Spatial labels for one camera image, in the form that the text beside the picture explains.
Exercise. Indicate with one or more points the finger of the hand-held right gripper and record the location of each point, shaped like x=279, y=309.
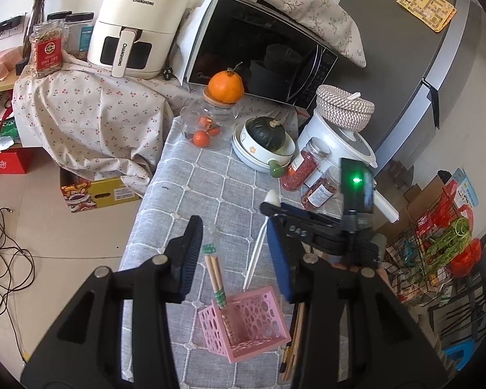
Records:
x=326, y=241
x=291, y=214

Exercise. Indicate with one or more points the dried branches bundle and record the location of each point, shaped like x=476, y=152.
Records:
x=38, y=4

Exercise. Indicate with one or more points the jar of nuts red label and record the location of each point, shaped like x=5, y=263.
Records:
x=46, y=50

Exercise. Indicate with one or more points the colourful printed cardboard box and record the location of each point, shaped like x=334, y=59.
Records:
x=101, y=194

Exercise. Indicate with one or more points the wall power strip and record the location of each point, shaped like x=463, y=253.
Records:
x=4, y=26

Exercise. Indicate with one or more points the pink perforated plastic basket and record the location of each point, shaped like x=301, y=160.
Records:
x=263, y=324

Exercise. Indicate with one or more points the red cardboard box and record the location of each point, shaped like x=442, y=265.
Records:
x=6, y=162

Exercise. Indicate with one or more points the black microwave oven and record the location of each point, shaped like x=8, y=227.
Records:
x=243, y=36

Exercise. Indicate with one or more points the black power plug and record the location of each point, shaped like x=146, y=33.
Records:
x=168, y=74

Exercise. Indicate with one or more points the green printed box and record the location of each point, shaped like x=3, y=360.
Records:
x=0, y=131

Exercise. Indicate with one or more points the white plastic spoon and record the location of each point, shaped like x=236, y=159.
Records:
x=256, y=251

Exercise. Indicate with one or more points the glass jar with wooden lid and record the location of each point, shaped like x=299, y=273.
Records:
x=214, y=113

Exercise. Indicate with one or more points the grey checked tablecloth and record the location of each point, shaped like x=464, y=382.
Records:
x=194, y=194

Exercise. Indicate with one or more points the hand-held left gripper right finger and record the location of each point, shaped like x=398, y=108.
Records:
x=280, y=261

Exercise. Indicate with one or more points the floral beige tablecloth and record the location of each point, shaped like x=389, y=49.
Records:
x=89, y=117

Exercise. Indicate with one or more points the white rice cooker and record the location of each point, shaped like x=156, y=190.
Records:
x=328, y=137

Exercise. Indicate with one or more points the blue plastic stool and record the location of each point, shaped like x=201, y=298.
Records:
x=459, y=354

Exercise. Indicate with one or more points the clear jar of red berries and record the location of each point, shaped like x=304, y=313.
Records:
x=301, y=168

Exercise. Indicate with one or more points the brown cardboard boxes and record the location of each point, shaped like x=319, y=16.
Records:
x=413, y=198

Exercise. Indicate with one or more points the wooden chopsticks pair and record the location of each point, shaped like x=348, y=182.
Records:
x=215, y=275

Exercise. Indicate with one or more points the floral cloth cover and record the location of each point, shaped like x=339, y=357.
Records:
x=299, y=0

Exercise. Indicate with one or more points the grey refrigerator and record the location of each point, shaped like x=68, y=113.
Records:
x=397, y=69

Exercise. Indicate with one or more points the labelled jar of red slices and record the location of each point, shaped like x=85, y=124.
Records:
x=320, y=192

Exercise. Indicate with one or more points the cream air fryer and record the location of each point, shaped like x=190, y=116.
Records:
x=141, y=12

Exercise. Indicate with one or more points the dark green squash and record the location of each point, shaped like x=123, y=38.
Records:
x=264, y=131

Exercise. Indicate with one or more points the black lid plastic jar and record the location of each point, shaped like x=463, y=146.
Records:
x=58, y=18
x=80, y=34

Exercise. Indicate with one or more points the large orange with stem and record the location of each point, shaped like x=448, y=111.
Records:
x=226, y=86

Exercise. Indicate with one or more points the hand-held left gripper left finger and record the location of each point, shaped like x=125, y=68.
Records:
x=189, y=253

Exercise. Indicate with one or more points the yellow paper note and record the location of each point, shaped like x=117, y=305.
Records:
x=427, y=4

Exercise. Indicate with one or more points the small orange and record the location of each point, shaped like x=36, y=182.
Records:
x=214, y=131
x=205, y=121
x=201, y=138

